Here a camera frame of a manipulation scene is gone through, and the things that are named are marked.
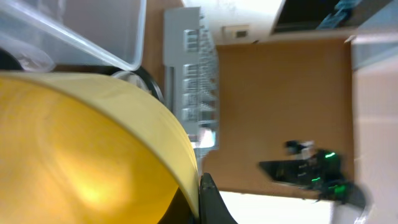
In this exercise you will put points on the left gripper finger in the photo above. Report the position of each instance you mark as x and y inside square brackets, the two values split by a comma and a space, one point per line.
[212, 209]

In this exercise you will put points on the yellow bowl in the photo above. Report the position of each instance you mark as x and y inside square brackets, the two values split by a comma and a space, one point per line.
[89, 148]

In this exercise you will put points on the grey round plate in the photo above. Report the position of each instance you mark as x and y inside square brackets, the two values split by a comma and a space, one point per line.
[132, 78]

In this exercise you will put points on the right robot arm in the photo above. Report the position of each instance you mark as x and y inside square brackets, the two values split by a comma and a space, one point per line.
[315, 169]

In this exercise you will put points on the grey dishwasher rack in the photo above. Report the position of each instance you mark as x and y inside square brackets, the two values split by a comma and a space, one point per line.
[190, 59]

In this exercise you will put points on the clear plastic storage bin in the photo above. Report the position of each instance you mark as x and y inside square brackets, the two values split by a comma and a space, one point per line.
[42, 34]

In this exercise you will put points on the round black serving tray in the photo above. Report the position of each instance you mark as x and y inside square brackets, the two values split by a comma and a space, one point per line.
[152, 84]

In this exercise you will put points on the wall thermostat panel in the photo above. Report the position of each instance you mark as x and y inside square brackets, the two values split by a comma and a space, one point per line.
[235, 32]

